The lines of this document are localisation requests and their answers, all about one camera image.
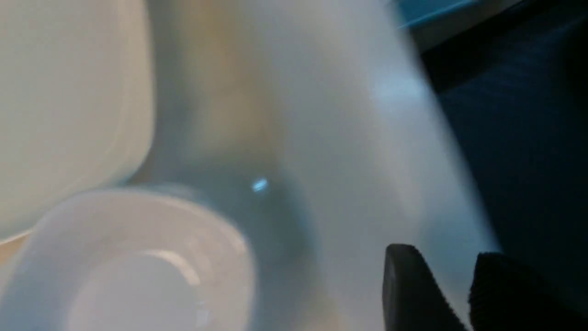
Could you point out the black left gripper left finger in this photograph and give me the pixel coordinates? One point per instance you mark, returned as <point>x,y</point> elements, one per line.
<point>411,297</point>

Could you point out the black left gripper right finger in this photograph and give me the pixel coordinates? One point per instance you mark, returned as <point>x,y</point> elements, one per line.
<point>506,295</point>

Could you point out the white square plate in tub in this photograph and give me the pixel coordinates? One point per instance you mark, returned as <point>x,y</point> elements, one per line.
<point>77,101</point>

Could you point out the large white plastic tub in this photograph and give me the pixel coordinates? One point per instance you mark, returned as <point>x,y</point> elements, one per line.
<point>312,125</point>

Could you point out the white small bowl in tub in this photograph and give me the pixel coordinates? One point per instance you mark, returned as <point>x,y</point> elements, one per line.
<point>132,260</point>

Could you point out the black serving tray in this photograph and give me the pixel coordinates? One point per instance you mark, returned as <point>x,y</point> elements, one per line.
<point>514,91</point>

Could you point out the teal plastic bin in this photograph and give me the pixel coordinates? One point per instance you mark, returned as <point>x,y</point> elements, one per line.
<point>413,13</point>

